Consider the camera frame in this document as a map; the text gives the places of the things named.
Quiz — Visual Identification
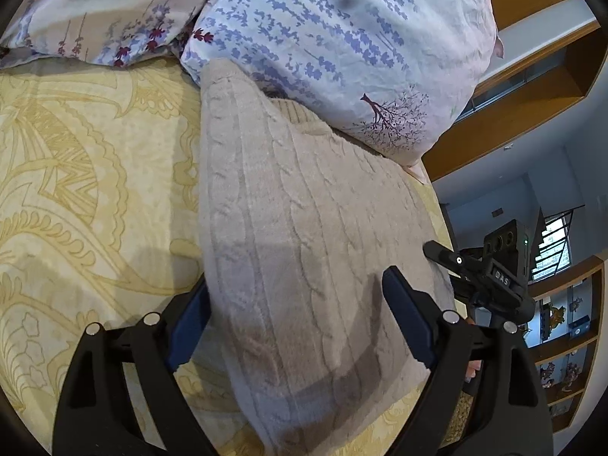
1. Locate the yellow floral bed sheet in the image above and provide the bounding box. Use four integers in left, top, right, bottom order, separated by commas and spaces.
1, 59, 451, 455

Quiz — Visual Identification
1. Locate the person's right hand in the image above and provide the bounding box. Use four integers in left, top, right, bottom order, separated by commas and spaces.
465, 359, 482, 383

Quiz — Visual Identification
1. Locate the floral white blue pillow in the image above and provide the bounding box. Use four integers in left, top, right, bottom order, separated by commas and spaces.
180, 0, 498, 167

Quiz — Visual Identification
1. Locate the wooden bookshelf with items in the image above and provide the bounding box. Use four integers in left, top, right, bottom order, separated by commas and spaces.
521, 254, 607, 433

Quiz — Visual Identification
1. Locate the wooden wall shelf unit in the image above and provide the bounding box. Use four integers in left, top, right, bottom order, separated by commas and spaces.
423, 0, 607, 181

